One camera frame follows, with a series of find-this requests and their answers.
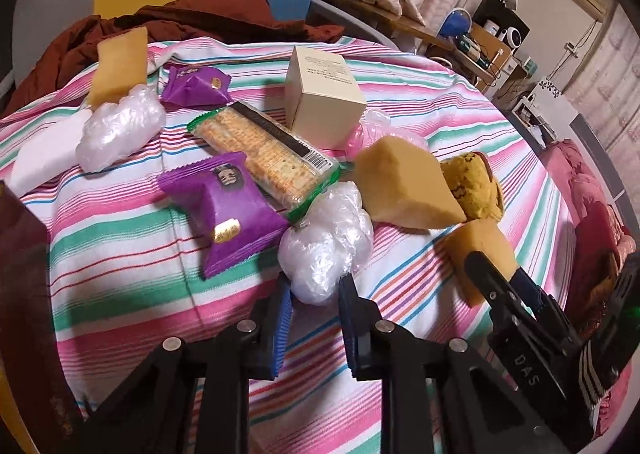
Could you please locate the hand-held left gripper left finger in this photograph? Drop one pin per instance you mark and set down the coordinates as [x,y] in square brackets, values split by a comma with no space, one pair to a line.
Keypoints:
[282,329]

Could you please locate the cream cardboard box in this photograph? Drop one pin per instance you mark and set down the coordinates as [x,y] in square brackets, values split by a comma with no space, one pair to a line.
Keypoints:
[320,99]

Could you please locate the yellow sponge block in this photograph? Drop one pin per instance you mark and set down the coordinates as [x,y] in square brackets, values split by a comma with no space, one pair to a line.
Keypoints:
[117,64]
[475,239]

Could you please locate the brown padded jacket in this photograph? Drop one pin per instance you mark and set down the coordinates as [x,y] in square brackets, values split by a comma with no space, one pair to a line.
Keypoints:
[200,16]

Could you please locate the small purple snack packet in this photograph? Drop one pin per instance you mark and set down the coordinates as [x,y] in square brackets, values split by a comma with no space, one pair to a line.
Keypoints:
[195,84]

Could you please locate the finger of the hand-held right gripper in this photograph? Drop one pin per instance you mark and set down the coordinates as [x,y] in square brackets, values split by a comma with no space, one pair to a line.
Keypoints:
[492,284]
[527,286]

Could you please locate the large yellow sponge wedge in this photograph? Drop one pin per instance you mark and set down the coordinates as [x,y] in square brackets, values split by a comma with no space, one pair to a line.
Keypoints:
[400,179]

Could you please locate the large purple snack packet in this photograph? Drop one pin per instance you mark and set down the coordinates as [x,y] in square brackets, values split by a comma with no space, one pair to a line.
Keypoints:
[235,204]

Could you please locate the pink plastic bag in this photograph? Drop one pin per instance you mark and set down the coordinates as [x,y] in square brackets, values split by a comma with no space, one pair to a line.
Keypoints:
[375,121]

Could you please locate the white foam block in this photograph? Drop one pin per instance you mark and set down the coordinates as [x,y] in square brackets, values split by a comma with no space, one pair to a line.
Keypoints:
[45,154]

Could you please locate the pink quilt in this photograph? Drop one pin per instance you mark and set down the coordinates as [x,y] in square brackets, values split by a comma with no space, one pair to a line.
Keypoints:
[590,204]

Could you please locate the dark red gold-lined box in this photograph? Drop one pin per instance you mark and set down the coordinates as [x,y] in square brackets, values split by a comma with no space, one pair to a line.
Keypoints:
[25,309]

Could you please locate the green cracker packet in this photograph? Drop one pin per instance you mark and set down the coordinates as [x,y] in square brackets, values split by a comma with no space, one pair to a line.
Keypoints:
[260,149]

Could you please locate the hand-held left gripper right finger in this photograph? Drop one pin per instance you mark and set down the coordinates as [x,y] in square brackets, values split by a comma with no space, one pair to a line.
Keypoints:
[350,329]

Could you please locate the yellow plush toy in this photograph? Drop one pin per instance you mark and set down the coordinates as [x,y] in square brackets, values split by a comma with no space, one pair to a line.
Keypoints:
[472,184]

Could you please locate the clear plastic bag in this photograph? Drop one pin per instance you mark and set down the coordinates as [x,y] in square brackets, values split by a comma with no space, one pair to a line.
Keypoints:
[120,129]
[325,239]

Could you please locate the white round speaker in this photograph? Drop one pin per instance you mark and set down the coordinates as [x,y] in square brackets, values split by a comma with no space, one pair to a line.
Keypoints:
[512,37]

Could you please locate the black cabinet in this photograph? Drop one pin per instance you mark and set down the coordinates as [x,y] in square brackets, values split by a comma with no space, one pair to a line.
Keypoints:
[492,9]

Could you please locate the wooden side desk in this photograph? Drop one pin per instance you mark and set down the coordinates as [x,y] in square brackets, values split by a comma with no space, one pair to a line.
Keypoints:
[400,21]

